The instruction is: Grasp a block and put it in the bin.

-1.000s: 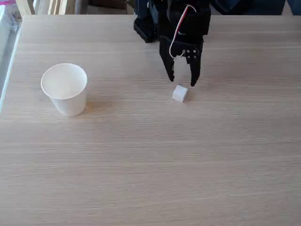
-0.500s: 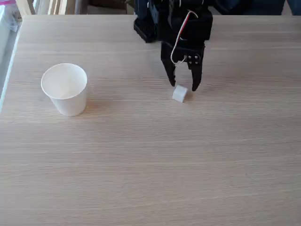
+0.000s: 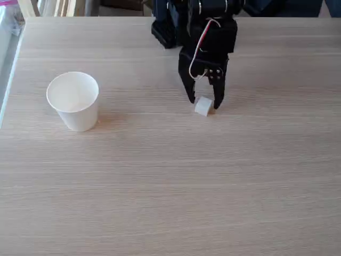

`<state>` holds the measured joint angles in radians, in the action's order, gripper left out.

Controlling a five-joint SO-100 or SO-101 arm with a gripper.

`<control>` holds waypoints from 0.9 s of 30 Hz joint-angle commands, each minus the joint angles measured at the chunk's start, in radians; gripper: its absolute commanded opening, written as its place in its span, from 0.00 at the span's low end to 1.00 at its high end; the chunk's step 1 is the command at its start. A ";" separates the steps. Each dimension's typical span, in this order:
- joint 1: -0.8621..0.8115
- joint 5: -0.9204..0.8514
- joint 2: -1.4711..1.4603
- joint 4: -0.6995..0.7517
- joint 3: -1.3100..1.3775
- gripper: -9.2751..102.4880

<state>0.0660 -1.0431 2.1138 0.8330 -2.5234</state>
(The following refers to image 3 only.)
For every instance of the dark blue fabric item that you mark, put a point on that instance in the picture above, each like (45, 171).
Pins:
(282, 8)

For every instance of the clear plastic bag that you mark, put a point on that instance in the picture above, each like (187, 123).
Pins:
(10, 18)

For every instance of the white paper cup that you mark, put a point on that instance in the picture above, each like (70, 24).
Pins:
(73, 101)

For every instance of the small white block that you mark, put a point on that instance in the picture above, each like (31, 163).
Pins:
(203, 106)

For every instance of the pale wooden chair frame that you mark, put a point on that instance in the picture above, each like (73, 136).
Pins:
(28, 8)

